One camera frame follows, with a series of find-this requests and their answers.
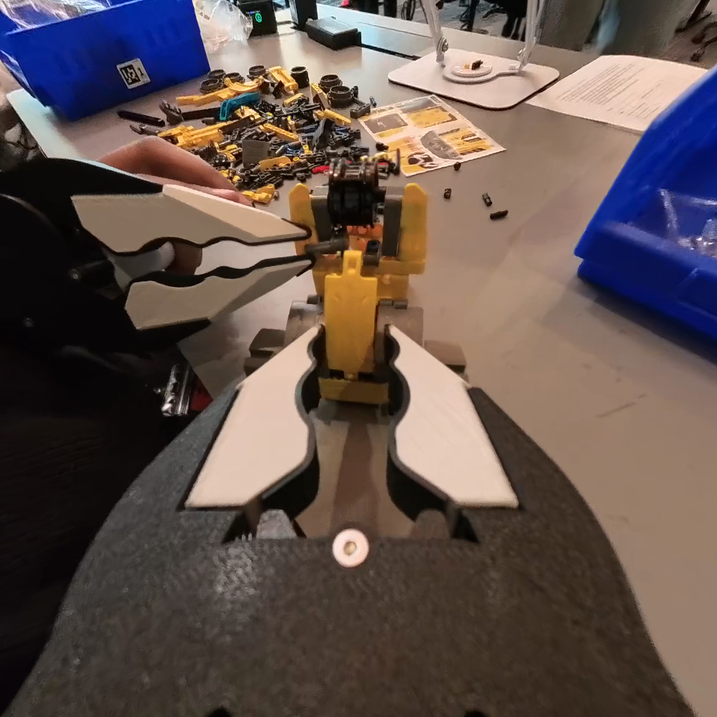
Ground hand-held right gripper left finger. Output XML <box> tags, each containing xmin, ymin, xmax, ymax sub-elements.
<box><xmin>185</xmin><ymin>325</ymin><xmax>326</xmax><ymax>524</ymax></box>

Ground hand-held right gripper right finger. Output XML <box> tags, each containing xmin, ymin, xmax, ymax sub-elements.
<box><xmin>384</xmin><ymin>325</ymin><xmax>519</xmax><ymax>524</ymax></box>

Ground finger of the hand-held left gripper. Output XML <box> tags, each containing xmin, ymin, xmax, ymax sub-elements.
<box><xmin>123</xmin><ymin>258</ymin><xmax>313</xmax><ymax>332</ymax></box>
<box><xmin>72</xmin><ymin>185</ymin><xmax>314</xmax><ymax>257</ymax></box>

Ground yellow toy brick vehicle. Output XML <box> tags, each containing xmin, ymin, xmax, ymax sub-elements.
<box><xmin>245</xmin><ymin>156</ymin><xmax>467</xmax><ymax>418</ymax></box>

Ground person's left hand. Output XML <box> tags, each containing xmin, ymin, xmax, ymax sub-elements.
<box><xmin>100</xmin><ymin>136</ymin><xmax>254</xmax><ymax>207</ymax></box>

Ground metal clip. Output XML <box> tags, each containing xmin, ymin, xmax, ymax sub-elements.
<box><xmin>161</xmin><ymin>363</ymin><xmax>211</xmax><ymax>416</ymax></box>

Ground pile of toy brick pieces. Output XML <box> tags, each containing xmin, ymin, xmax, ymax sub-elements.
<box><xmin>118</xmin><ymin>64</ymin><xmax>393</xmax><ymax>205</ymax></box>

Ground crumpled clear plastic bag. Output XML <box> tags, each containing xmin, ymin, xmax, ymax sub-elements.
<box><xmin>196</xmin><ymin>0</ymin><xmax>252</xmax><ymax>54</ymax></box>

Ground person's torso in dark sweater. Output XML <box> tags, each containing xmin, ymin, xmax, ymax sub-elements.
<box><xmin>0</xmin><ymin>336</ymin><xmax>191</xmax><ymax>701</ymax></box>

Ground blue plastic storage bin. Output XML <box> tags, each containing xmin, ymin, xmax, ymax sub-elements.
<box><xmin>0</xmin><ymin>0</ymin><xmax>211</xmax><ymax>121</ymax></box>
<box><xmin>574</xmin><ymin>70</ymin><xmax>717</xmax><ymax>342</ymax></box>

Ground black charger with green light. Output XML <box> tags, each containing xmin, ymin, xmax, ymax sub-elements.
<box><xmin>238</xmin><ymin>0</ymin><xmax>275</xmax><ymax>37</ymax></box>

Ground black power adapter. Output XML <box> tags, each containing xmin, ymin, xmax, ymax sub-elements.
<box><xmin>305</xmin><ymin>19</ymin><xmax>359</xmax><ymax>47</ymax></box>

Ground yellow sticker sheet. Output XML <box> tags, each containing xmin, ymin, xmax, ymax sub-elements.
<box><xmin>357</xmin><ymin>95</ymin><xmax>506</xmax><ymax>177</ymax></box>

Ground white book stand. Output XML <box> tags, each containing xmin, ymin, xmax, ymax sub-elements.
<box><xmin>388</xmin><ymin>0</ymin><xmax>561</xmax><ymax>110</ymax></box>

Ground printed paper sheet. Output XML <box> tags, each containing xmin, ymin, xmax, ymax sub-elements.
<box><xmin>525</xmin><ymin>54</ymin><xmax>708</xmax><ymax>134</ymax></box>

